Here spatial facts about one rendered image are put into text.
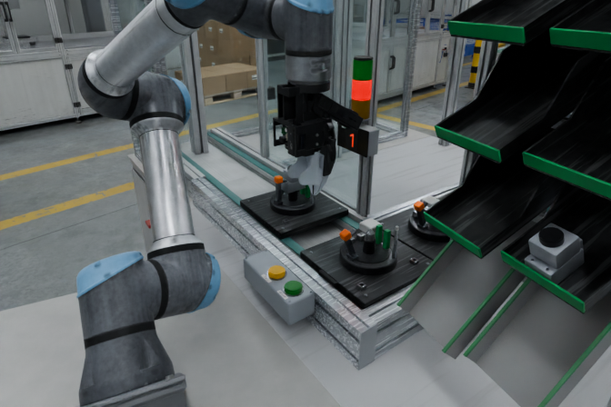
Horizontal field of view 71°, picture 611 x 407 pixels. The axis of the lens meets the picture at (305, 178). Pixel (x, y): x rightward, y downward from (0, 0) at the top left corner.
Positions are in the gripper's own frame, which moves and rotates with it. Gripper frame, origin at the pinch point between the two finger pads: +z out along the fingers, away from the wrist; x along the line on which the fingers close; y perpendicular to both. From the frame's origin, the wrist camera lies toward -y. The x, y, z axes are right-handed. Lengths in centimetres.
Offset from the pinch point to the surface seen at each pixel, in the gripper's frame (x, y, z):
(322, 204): -34, -27, 26
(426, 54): -406, -520, 62
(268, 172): -70, -29, 29
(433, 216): 15.7, -14.4, 3.7
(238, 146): -99, -32, 28
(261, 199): -48, -14, 26
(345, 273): -3.4, -10.7, 26.3
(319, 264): -9.6, -8.0, 26.3
